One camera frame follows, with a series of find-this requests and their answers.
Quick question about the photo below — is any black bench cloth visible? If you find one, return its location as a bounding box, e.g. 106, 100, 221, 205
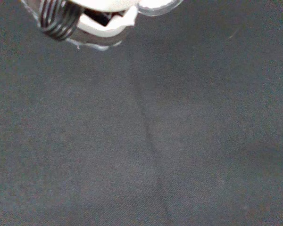
0, 0, 283, 226

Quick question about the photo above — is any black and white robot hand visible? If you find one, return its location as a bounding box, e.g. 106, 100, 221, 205
39, 0, 142, 42

